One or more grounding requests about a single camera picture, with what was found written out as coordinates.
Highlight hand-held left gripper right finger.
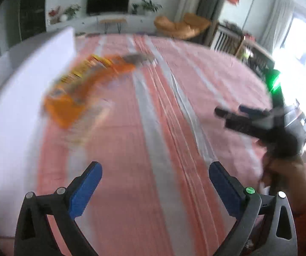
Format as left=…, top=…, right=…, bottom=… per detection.
left=208, top=161, right=299, bottom=256

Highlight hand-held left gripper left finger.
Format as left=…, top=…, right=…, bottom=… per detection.
left=14, top=161, right=103, bottom=256

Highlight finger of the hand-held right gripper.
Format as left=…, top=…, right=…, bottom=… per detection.
left=238, top=105, right=274, bottom=121
left=214, top=107, right=273, bottom=141

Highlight orange yellow snack packet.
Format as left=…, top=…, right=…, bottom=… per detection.
left=43, top=54, right=138, bottom=129

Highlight white box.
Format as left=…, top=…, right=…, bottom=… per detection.
left=0, top=27, right=77, bottom=239

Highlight clear biscuit packet white label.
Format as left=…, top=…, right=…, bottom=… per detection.
left=122, top=54, right=158, bottom=66

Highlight person's right hand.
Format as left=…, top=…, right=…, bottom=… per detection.
left=261, top=155, right=306, bottom=214

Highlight cluttered wooden desk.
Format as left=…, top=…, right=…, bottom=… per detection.
left=238, top=34, right=276, bottom=78

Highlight orange grey striped tablecloth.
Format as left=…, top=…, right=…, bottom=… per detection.
left=35, top=33, right=276, bottom=256

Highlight window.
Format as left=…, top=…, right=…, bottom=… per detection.
left=272, top=16, right=306, bottom=151

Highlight white curtain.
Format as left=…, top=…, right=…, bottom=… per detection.
left=261, top=0, right=295, bottom=52

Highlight floor lamp pole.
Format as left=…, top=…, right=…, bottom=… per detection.
left=245, top=0, right=260, bottom=34

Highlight orange lounge chair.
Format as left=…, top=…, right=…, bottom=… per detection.
left=154, top=12, right=212, bottom=40

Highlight grey curtain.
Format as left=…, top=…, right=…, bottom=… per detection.
left=178, top=0, right=231, bottom=44

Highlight large leafy plant white pot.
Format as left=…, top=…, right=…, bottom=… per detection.
left=141, top=0, right=162, bottom=15

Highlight white television cabinet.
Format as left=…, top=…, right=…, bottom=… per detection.
left=46, top=13, right=169, bottom=35

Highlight wooden stool hairpin legs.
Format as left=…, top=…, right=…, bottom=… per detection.
left=99, top=18, right=127, bottom=34

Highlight green plant round white vase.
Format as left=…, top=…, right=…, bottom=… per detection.
left=64, top=4, right=81, bottom=21

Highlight red flowers in vase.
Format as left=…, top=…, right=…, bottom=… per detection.
left=48, top=5, right=62, bottom=23

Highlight black television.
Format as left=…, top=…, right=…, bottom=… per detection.
left=87, top=0, right=131, bottom=15

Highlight dark bookcase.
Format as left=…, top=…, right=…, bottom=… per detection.
left=18, top=0, right=48, bottom=42

